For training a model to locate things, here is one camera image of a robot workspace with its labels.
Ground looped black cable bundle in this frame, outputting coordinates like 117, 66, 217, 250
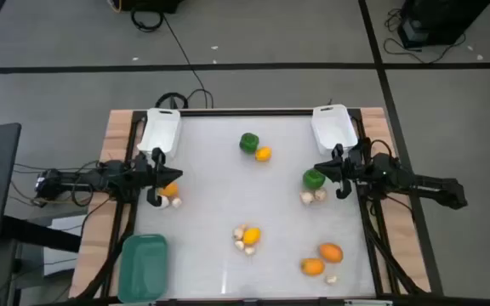
154, 88, 215, 110

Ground coiled black cable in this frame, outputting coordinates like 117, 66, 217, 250
130, 6, 165, 33

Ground black metal table frame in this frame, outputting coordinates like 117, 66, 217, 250
77, 108, 446, 306

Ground white plastic basket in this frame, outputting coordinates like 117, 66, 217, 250
311, 104, 359, 156
136, 107, 182, 155

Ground tangled black cables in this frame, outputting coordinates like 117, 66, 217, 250
383, 7, 468, 65

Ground white sheet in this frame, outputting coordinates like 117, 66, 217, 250
43, 214, 88, 278

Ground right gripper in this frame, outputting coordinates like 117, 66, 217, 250
314, 144, 363, 200

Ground black box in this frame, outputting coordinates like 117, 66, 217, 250
119, 0, 185, 14

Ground green bell pepper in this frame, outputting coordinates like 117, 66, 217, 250
239, 132, 260, 155
302, 168, 327, 190

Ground black beam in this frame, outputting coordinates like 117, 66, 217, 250
0, 214, 83, 254

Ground orange fruit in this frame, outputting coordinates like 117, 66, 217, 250
318, 242, 345, 264
299, 258, 326, 277
158, 182, 179, 198

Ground yellow lemon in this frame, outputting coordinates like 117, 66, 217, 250
242, 227, 262, 247
254, 146, 273, 162

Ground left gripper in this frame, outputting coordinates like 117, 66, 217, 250
136, 147, 185, 208

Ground long black floor cable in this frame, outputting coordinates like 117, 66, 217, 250
162, 12, 215, 110

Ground green plastic basket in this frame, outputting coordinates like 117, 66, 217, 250
117, 234, 169, 303

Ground black equipment case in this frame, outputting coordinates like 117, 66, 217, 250
396, 0, 490, 50

